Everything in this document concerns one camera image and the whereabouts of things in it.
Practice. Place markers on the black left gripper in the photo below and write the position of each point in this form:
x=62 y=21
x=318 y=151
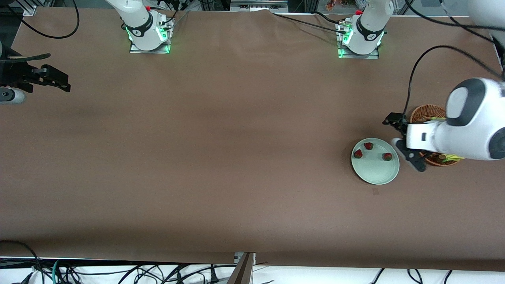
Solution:
x=399 y=122

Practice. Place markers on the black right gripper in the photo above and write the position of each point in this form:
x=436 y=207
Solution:
x=11 y=73

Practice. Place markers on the red strawberry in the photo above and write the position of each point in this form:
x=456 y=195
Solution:
x=358 y=154
x=368 y=146
x=388 y=156

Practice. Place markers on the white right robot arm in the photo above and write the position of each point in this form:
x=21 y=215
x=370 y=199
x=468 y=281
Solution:
x=138 y=23

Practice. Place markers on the light green plate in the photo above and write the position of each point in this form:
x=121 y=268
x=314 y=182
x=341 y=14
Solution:
x=375 y=169

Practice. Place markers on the brown wicker basket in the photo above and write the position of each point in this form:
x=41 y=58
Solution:
x=426 y=112

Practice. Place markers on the yellow banana bunch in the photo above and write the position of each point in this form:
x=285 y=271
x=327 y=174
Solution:
x=453 y=157

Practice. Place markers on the orange red toy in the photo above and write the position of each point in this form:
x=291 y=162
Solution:
x=333 y=4

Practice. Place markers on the brown table cover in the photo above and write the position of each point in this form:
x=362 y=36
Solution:
x=236 y=205

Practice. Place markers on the metal corner bracket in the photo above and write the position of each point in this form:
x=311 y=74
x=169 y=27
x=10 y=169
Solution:
x=30 y=10

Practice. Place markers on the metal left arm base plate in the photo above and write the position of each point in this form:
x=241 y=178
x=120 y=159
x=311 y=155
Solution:
x=357 y=56

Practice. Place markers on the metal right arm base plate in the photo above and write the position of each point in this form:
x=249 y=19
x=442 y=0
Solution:
x=150 y=51

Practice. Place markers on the grey metal frame box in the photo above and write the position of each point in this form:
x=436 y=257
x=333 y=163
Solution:
x=258 y=4

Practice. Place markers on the metal profile bracket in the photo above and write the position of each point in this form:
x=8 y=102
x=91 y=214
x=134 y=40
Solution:
x=242 y=272

